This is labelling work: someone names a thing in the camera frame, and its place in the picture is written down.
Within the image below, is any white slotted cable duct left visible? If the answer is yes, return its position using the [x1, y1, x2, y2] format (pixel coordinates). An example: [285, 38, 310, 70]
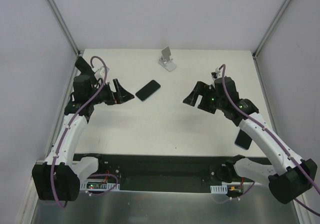
[80, 181, 120, 192]

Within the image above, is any black smartphone with teal edge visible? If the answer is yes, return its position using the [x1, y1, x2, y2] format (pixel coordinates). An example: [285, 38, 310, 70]
[135, 79, 161, 102]

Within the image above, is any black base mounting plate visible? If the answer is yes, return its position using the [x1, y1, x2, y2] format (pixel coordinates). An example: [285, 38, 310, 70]
[73, 153, 231, 193]

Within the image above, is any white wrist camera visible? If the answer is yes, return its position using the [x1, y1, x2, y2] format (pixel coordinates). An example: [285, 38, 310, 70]
[92, 66, 110, 80]
[211, 68, 222, 82]

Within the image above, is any white slotted cable duct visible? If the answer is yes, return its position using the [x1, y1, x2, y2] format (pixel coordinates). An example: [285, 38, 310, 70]
[80, 181, 120, 192]
[210, 184, 228, 195]

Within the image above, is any white folding phone stand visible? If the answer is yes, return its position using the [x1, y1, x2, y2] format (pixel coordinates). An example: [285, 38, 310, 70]
[158, 46, 177, 72]

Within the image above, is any aluminium frame rail right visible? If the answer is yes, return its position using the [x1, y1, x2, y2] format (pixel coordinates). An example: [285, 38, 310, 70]
[252, 0, 293, 60]

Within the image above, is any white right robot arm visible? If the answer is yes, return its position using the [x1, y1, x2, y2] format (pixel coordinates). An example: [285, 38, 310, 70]
[182, 77, 318, 204]

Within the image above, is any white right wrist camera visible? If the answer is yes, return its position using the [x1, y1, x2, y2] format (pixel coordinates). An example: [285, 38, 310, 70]
[211, 68, 222, 82]

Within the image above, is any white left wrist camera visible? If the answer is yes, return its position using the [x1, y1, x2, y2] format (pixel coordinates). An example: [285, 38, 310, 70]
[92, 66, 110, 80]

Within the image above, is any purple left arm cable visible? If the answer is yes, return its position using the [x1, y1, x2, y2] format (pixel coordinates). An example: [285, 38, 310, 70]
[49, 55, 118, 209]

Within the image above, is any black folding phone stand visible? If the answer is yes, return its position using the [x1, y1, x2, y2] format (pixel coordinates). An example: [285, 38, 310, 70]
[74, 56, 95, 76]

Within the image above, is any aluminium frame rail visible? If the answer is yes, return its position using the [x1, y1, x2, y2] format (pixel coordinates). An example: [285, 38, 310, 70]
[252, 0, 293, 60]
[46, 0, 81, 57]

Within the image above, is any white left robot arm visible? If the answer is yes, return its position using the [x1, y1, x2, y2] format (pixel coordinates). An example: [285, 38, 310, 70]
[32, 74, 134, 202]

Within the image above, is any aluminium frame rail left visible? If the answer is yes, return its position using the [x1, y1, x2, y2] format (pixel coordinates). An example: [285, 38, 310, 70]
[46, 0, 81, 57]

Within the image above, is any smartphone with blue edge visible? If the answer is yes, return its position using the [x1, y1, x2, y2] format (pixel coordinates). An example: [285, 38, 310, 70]
[234, 129, 252, 150]

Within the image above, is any white slotted cable duct right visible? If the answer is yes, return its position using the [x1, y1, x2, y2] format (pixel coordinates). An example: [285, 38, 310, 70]
[210, 184, 228, 195]

